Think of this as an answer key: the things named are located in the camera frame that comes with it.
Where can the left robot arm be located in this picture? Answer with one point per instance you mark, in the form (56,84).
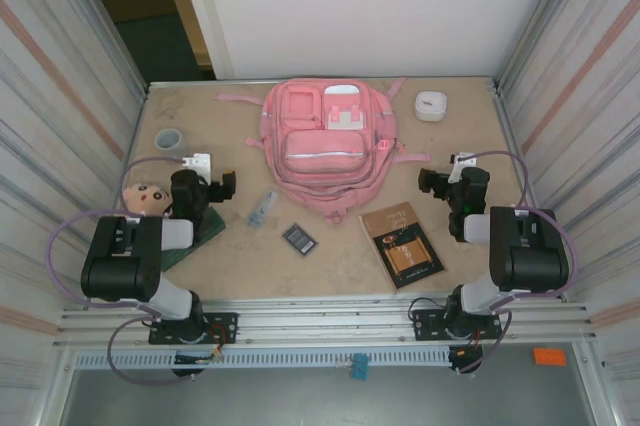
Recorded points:
(120,271)

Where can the brown hardcover book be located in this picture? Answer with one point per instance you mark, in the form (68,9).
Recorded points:
(402,246)

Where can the aluminium table edge rail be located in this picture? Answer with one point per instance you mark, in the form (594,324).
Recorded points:
(200,84)

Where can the orange toy brick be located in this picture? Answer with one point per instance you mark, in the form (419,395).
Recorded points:
(550,357)

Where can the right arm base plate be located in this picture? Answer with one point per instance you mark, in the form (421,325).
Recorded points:
(430,326)

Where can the pink student backpack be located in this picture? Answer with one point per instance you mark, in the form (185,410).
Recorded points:
(322,146)

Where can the aluminium mounting rail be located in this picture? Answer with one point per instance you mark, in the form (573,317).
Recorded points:
(325,318)

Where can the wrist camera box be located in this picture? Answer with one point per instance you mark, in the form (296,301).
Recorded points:
(197,163)
(457,166)

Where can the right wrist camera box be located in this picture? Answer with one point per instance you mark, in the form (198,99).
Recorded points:
(457,166)

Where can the small clear bottle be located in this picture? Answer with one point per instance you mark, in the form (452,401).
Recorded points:
(262,208)

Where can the grey cup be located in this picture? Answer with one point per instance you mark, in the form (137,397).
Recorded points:
(170,143)

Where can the cartoon boy plush doll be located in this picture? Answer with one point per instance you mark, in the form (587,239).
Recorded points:
(145,196)

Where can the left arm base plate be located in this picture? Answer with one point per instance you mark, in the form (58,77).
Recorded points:
(222,328)

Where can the white square container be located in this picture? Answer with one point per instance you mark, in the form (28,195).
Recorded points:
(430,105)

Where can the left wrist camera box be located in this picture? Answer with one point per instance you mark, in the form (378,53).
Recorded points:
(197,163)

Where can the blue connector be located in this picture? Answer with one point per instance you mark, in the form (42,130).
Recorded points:
(359,367)

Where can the green notebook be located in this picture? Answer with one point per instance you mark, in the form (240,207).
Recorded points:
(210,226)

